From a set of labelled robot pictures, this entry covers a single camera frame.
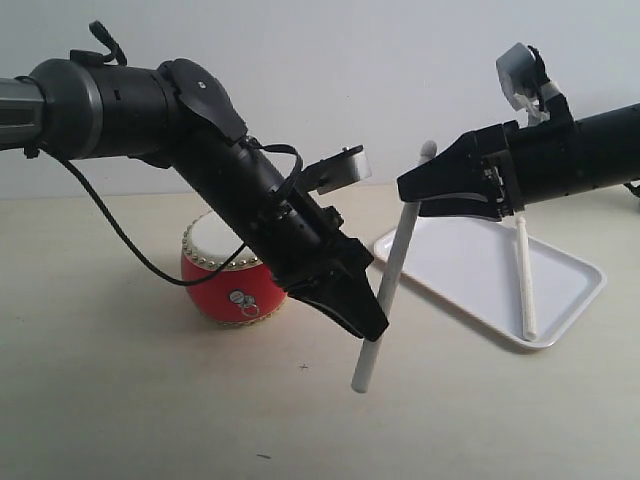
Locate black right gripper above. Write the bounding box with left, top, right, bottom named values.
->
left=397, top=122, right=524, bottom=221

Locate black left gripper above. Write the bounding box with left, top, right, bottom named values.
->
left=269, top=206, right=389, bottom=341

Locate white drumstick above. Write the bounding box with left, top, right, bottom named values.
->
left=350, top=140, right=439, bottom=394
left=515, top=216, right=538, bottom=341

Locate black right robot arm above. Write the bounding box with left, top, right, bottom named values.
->
left=397, top=105, right=639, bottom=222

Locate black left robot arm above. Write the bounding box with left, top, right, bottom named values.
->
left=1, top=52, right=388, bottom=341

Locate small red drum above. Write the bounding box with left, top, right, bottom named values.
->
left=181, top=211, right=286, bottom=326

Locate white plastic tray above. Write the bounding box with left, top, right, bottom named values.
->
left=402, top=218, right=607, bottom=351

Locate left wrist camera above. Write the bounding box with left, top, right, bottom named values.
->
left=296, top=145, right=371, bottom=195

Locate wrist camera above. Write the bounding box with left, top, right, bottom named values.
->
left=296, top=145, right=371, bottom=195
left=495, top=43, right=574, bottom=127

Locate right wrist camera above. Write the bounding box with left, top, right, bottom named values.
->
left=495, top=43, right=574, bottom=127

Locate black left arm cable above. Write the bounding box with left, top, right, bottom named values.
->
left=14, top=19, right=304, bottom=289

